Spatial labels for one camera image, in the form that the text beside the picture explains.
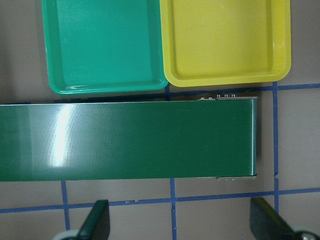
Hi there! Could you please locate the green plastic tray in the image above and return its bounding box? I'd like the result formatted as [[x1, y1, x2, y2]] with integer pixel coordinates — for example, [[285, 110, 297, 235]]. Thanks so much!
[[41, 0, 168, 96]]

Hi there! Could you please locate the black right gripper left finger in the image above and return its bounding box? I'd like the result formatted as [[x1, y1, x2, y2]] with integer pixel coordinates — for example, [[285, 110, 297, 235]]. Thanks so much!
[[77, 200, 111, 240]]

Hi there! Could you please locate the yellow plastic tray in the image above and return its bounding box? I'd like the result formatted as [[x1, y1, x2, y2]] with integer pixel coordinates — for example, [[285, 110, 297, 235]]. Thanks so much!
[[160, 0, 291, 87]]

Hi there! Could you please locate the green conveyor belt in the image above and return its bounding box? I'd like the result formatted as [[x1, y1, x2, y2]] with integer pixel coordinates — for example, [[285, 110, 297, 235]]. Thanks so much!
[[0, 97, 257, 182]]

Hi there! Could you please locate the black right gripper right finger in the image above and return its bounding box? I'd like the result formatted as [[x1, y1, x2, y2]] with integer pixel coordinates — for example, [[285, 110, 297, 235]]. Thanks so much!
[[249, 197, 297, 240]]

